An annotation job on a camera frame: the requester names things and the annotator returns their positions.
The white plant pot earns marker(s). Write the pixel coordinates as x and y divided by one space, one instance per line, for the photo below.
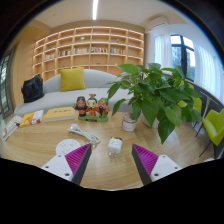
146 121

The white cube charger gold band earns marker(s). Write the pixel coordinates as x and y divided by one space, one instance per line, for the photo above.
115 146

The lime green chair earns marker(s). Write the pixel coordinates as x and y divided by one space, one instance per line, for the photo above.
215 128
198 104

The black bag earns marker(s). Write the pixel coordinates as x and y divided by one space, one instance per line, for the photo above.
32 89

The green leafy plant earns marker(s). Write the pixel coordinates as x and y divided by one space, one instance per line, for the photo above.
156 96

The yellow cushion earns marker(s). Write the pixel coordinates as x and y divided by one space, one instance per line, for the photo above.
72 79

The dark-framed window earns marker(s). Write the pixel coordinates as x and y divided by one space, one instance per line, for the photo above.
183 53

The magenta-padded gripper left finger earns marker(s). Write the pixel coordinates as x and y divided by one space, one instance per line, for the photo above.
60 165

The glass door with dark frame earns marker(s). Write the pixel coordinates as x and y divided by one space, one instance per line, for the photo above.
6 86

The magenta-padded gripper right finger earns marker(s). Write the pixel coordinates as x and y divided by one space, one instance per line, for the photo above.
163 165

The wide white sheer curtain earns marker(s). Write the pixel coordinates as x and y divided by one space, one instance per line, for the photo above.
210 71

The white wall air conditioner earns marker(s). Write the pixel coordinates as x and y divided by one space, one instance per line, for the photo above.
156 22

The narrow white sheer curtain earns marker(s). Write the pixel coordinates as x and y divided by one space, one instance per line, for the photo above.
162 50

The yellow and white book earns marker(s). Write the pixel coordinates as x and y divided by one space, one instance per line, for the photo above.
31 118

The small white jar red print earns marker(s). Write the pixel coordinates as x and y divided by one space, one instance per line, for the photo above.
129 124

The long ceiling light strip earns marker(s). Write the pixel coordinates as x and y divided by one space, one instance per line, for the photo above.
95 9

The light grey curved sofa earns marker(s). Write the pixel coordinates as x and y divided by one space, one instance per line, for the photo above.
53 98

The wooden wall shelf unit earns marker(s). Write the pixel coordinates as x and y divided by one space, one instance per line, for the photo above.
90 50

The three-figure colourful figurine set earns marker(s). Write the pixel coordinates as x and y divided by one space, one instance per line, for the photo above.
91 108

